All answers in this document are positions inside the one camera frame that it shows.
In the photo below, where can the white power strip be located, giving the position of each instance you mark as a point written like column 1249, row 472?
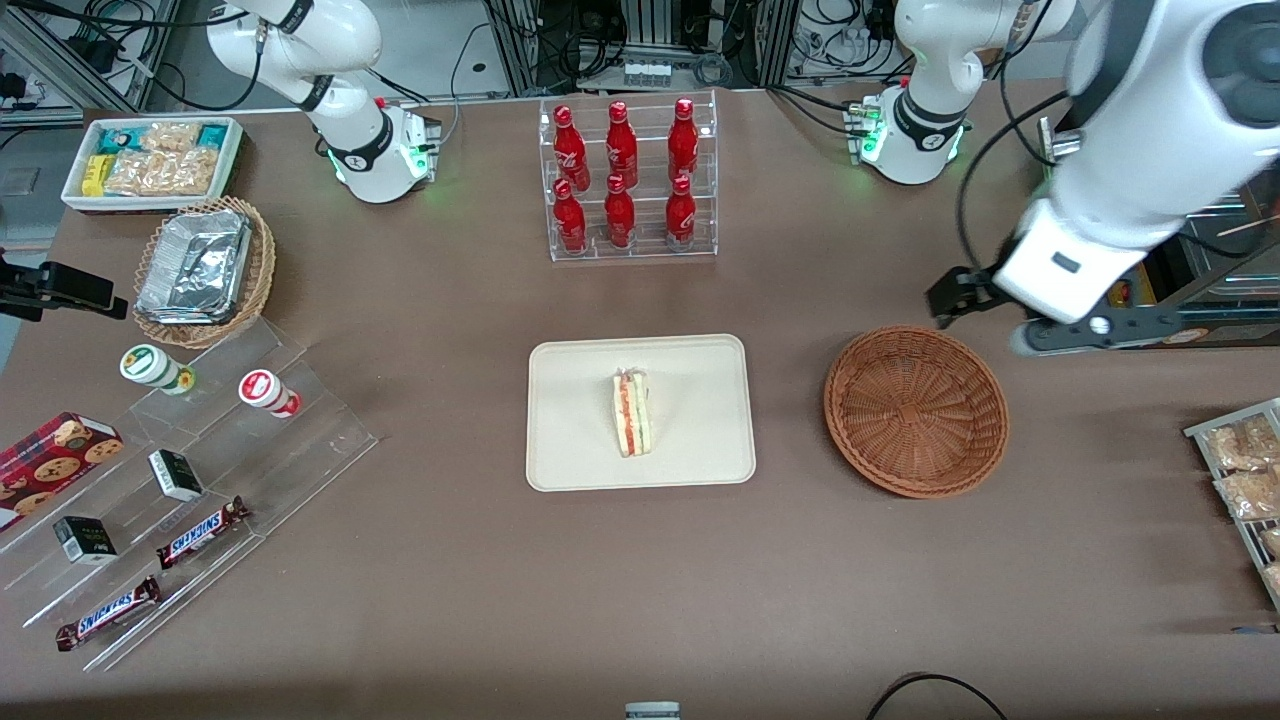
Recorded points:
column 647, row 74

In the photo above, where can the black machine with red button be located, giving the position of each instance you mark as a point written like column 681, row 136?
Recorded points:
column 1165, row 275

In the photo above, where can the green lid cup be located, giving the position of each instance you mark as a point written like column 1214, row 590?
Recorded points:
column 148, row 365

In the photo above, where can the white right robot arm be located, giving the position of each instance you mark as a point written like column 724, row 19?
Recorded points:
column 340, row 60

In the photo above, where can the clear cracker bag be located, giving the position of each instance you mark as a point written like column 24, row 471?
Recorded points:
column 170, row 135
column 165, row 172

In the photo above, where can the snickers bar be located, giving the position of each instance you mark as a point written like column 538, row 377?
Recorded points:
column 108, row 613
column 200, row 532

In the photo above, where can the teal snack packet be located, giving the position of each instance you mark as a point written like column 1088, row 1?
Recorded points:
column 120, row 140
column 212, row 135

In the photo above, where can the aluminium foil container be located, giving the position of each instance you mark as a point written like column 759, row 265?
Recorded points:
column 195, row 268

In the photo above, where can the clear acrylic bottle rack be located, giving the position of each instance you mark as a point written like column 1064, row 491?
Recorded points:
column 630, row 170

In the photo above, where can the brown round wicker basket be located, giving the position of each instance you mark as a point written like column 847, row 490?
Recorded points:
column 915, row 415

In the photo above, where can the red cola bottle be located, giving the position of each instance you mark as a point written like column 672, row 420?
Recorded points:
column 569, row 150
column 680, row 214
column 619, row 216
column 683, row 142
column 569, row 220
column 621, row 148

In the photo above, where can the yellow snack packet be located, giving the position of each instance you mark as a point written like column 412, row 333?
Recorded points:
column 96, row 174

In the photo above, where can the triangle sandwich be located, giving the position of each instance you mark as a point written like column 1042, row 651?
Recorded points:
column 632, row 415

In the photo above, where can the red lid cup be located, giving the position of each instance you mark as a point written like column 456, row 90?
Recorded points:
column 262, row 390

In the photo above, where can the small dark box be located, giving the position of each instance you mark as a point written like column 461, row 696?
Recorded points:
column 176, row 475
column 85, row 540

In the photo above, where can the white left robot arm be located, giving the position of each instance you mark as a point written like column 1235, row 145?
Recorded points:
column 1160, row 110

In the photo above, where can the clear acrylic stepped stand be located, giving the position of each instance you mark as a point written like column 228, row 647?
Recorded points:
column 290, row 450

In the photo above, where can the light wicker basket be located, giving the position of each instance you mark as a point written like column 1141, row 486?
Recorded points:
column 260, row 270

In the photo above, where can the aluminium frame rack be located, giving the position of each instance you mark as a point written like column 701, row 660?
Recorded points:
column 650, row 25

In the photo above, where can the red cookie box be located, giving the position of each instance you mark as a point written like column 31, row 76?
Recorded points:
column 50, row 465

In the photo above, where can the black clamp mount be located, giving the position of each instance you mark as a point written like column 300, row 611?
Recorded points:
column 70, row 288

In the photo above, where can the cream plastic tray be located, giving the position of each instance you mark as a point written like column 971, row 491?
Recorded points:
column 570, row 412

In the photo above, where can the grey device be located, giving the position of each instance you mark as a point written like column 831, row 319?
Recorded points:
column 652, row 712

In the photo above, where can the white snack bin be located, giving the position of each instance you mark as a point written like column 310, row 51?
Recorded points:
column 75, row 200

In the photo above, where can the clear snack bag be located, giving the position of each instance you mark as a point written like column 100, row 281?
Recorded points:
column 1273, row 541
column 1242, row 445
column 1252, row 493
column 1275, row 578

